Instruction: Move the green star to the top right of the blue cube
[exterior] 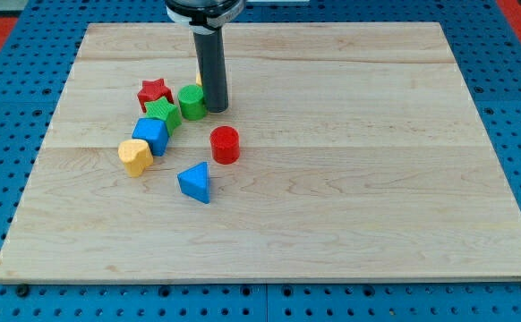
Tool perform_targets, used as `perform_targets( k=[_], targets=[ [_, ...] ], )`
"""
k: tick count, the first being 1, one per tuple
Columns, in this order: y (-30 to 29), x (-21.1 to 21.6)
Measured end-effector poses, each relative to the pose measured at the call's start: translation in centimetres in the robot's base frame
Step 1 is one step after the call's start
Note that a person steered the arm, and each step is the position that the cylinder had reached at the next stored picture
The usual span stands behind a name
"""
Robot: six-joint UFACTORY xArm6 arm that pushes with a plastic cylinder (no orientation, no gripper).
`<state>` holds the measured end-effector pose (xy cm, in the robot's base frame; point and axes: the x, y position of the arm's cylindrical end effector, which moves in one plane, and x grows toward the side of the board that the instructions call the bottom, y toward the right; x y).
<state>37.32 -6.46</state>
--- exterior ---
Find red cylinder block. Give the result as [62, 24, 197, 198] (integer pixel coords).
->
[209, 125, 240, 165]

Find yellow heart block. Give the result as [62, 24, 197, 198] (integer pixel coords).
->
[118, 139, 154, 177]

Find blue cube block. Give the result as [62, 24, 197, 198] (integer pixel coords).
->
[132, 118, 169, 157]

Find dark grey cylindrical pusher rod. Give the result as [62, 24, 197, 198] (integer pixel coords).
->
[193, 30, 228, 113]

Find red star block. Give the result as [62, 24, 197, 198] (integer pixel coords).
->
[137, 78, 175, 113]

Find green star block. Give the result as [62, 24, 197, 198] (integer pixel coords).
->
[145, 97, 182, 137]

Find light wooden board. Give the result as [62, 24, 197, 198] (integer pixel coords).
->
[0, 22, 521, 284]

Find blue triangle block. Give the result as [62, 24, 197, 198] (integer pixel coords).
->
[177, 162, 210, 204]

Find green cylinder block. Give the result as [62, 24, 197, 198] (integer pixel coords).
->
[177, 85, 208, 121]

